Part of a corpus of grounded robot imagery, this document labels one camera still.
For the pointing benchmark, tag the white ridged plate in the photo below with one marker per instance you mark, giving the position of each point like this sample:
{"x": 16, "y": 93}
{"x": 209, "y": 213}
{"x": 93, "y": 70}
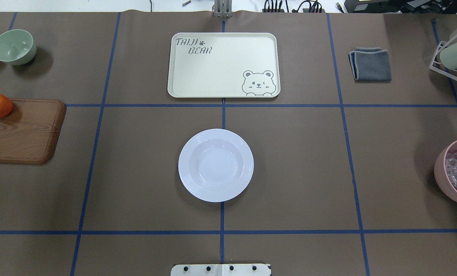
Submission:
{"x": 216, "y": 165}

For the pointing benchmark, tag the cream bear serving tray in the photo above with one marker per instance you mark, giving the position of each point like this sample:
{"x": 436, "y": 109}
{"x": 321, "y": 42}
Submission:
{"x": 223, "y": 65}

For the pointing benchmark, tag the brown paper table mat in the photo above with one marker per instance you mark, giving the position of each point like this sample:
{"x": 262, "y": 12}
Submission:
{"x": 343, "y": 182}

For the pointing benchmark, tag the folded grey cloth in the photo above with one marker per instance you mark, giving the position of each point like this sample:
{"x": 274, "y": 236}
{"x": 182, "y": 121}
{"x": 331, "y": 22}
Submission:
{"x": 370, "y": 64}

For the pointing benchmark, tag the wooden cutting board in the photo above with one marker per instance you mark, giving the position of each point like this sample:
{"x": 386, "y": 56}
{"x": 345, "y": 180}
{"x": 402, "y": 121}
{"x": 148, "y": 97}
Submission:
{"x": 30, "y": 133}

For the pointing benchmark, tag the light green bowl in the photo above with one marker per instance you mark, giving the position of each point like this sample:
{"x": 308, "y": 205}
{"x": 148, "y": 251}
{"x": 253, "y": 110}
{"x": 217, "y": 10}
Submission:
{"x": 17, "y": 47}

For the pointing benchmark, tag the pink bowl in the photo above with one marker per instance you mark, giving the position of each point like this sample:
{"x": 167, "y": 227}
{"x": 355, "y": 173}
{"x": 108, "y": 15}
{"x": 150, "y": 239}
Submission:
{"x": 440, "y": 172}

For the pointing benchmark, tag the aluminium frame post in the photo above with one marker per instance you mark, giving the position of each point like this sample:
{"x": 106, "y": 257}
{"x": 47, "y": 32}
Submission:
{"x": 222, "y": 9}

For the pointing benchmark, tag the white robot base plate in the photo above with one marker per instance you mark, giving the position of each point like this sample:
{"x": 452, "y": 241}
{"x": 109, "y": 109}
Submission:
{"x": 241, "y": 269}

